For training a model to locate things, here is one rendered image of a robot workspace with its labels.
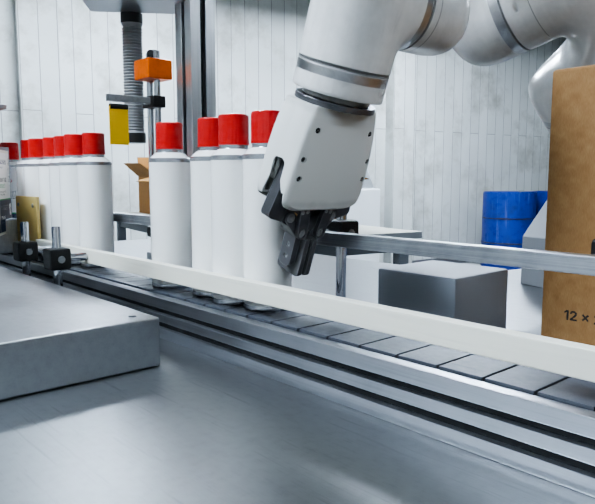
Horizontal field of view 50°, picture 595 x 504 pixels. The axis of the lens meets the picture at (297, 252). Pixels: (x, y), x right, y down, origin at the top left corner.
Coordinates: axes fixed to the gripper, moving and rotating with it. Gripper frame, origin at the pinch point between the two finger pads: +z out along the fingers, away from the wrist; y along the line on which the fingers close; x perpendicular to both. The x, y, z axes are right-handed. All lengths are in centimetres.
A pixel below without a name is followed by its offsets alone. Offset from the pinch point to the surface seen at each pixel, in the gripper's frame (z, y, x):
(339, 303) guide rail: -0.4, 4.2, 10.6
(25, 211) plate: 21, 4, -63
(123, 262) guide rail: 13.3, 4.3, -26.1
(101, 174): 7.8, -0.3, -44.6
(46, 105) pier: 96, -148, -452
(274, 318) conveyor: 6.0, 2.9, 2.1
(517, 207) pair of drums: 126, -595, -280
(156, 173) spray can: 0.3, 2.8, -24.0
